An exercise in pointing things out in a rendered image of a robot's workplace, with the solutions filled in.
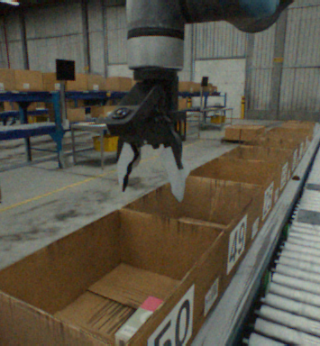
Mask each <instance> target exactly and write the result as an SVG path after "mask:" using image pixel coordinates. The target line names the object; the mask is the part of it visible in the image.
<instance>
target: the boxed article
mask: <svg viewBox="0 0 320 346"><path fill-rule="evenodd" d="M163 301H164V300H161V299H158V298H156V297H153V296H149V297H148V298H147V300H146V301H145V302H144V303H143V304H142V305H140V307H139V308H138V310H137V311H136V312H135V313H134V315H133V316H132V317H130V318H129V319H128V320H127V322H126V323H125V325H124V326H123V327H122V328H121V329H120V330H119V331H118V332H117V333H116V334H115V336H114V337H115V345H117V346H124V345H125V344H126V341H127V340H128V339H130V338H131V337H132V336H133V334H134V333H135V332H136V331H137V330H138V329H139V327H140V326H141V325H142V324H143V323H144V322H145V321H146V319H147V318H148V317H150V316H151V315H152V312H153V311H154V310H155V309H156V308H157V307H158V306H159V305H160V304H161V303H162V302H163Z"/></svg>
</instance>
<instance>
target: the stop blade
mask: <svg viewBox="0 0 320 346"><path fill-rule="evenodd" d="M297 222H300V223H313V224H317V225H320V211H316V210H311V209H300V208H298V210H297Z"/></svg>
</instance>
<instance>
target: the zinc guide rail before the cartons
mask: <svg viewBox="0 0 320 346"><path fill-rule="evenodd" d="M319 139H320V129H319V130H318V132H317V134H316V135H315V139H314V140H313V141H312V143H311V144H310V146H309V148H308V150H307V151H306V154H305V156H304V158H303V159H302V160H301V162H300V164H299V166H298V167H297V169H296V170H295V172H294V174H293V176H299V177H300V179H301V180H302V178H303V176H304V174H305V170H306V167H307V165H308V163H309V161H310V159H311V157H312V155H313V154H314V152H315V146H316V144H317V143H318V141H319ZM301 180H300V181H294V180H292V178H291V180H290V182H288V185H287V186H286V188H285V190H284V192H283V193H282V195H281V196H280V199H279V201H278V202H277V204H276V206H275V208H274V209H273V210H272V212H271V213H270V216H269V218H268V219H267V222H266V224H264V226H263V228H262V229H261V232H260V234H259V235H258V237H257V239H255V241H254V243H253V245H252V247H251V250H250V251H249V253H248V254H247V255H246V257H245V259H244V261H243V262H242V265H241V266H240V267H239V268H238V271H237V273H236V275H235V277H234V278H233V280H232V281H231V283H230V285H229V287H228V288H227V289H226V291H225V293H224V294H223V296H222V299H221V301H220V303H219V304H218V305H217V307H216V309H215V310H214V312H213V313H212V315H211V317H210V318H209V319H208V321H207V324H206V327H205V328H204V329H203V331H202V332H201V334H200V335H199V337H198V339H197V340H196V342H195V344H194V345H193V346H225V345H226V343H227V342H228V339H229V338H230V336H231V334H232V331H233V328H234V326H235V323H236V321H237V319H238V317H239V315H240V313H241V311H242V309H243V307H244V304H245V303H246V301H247V299H248V297H249V293H250V291H251V289H252V286H253V284H254V282H255V280H256V278H257V276H258V275H259V273H260V271H261V267H262V265H263V264H264V261H265V258H266V256H267V254H268V252H269V250H270V247H271V245H272V243H273V241H274V239H275V238H276V236H277V234H278V231H279V227H280V225H281V223H282V221H283V219H284V217H285V215H286V212H287V210H288V209H289V207H290V204H291V202H292V200H293V196H294V194H295V193H296V191H297V188H298V185H299V183H300V182H301Z"/></svg>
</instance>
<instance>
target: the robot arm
mask: <svg viewBox="0 0 320 346"><path fill-rule="evenodd" d="M294 1H295V0H127V15H126V21H127V68H128V69H129V70H136V71H134V72H133V81H140V82H136V83H135V84H134V86H133V87H132V88H131V90H130V91H129V92H128V93H127V94H126V96H124V97H123V98H122V101H121V102H120V103H119V105H118V106H117V107H116V108H115V109H114V110H113V111H112V112H111V113H110V114H109V115H108V116H107V117H106V120H105V126H106V128H107V130H108V131H109V133H110V135H111V136H120V137H119V139H118V143H117V162H118V166H117V167H118V177H119V186H120V190H121V191H122V192H124V191H125V189H126V187H127V184H128V179H129V175H130V174H131V173H132V171H133V169H134V168H135V167H137V166H138V165H139V163H140V161H141V158H142V157H141V156H140V155H139V150H140V148H141V147H143V146H144V145H145V144H146V145H151V146H152V148H153V149H154V150H157V149H159V148H160V145H161V144H164V148H165V149H164V150H163V151H162V153H161V154H160V162H161V165H162V166H164V167H165V168H166V171H167V180H168V181H169V182H170V185H171V194H172V195H173V196H174V197H176V198H177V200H178V201H179V202H181V201H182V197H183V195H184V187H185V183H184V182H185V179H186V177H187V176H188V174H189V172H190V167H189V165H188V164H187V162H186V161H184V160H183V159H182V144H181V142H182V141H185V140H186V124H187V111H179V110H178V85H179V76H178V72H176V71H179V70H181V69H183V68H184V37H185V24H194V23H211V22H220V21H226V22H228V23H229V24H231V25H232V26H234V27H235V28H236V29H238V30H239V31H241V32H246V33H258V32H263V31H265V30H267V29H269V28H270V27H271V26H272V25H273V24H274V23H275V22H276V21H277V20H278V19H279V18H280V16H281V12H282V11H283V10H284V9H286V8H287V7H289V6H290V5H291V4H293V2H294ZM183 120H184V130H183V135H181V121H183ZM178 122H179V130H178Z"/></svg>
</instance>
